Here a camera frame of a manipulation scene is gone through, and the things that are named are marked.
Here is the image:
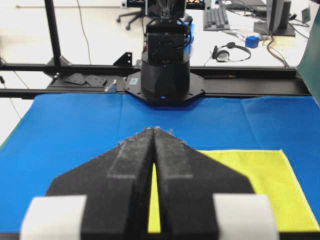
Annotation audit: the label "dark green backdrop board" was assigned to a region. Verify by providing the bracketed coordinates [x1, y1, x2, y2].
[297, 18, 320, 105]

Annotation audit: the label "black vertical frame post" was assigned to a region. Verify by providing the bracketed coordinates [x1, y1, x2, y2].
[44, 0, 61, 66]

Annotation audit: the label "black keyboard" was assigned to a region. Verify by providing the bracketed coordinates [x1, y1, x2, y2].
[202, 7, 230, 32]

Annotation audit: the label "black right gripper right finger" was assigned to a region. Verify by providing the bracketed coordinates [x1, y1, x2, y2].
[153, 128, 254, 240]

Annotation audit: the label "blue tape roll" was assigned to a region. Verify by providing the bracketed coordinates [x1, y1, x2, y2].
[245, 35, 260, 49]

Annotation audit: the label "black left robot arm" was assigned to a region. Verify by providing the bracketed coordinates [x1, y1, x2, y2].
[124, 0, 205, 106]

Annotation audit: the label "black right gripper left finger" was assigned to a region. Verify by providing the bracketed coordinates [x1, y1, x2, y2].
[46, 128, 153, 240]

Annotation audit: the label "monitor stand base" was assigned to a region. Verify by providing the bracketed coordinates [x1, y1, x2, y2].
[253, 0, 296, 37]

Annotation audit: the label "yellow-green towel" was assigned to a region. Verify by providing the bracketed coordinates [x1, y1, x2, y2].
[147, 149, 320, 234]

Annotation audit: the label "black aluminium frame rail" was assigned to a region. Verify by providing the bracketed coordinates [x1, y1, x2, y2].
[0, 63, 311, 98]

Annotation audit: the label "white grey headphones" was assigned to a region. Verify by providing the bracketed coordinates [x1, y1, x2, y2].
[211, 42, 252, 63]

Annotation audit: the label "blue table cloth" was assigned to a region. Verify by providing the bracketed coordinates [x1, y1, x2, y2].
[0, 94, 320, 234]

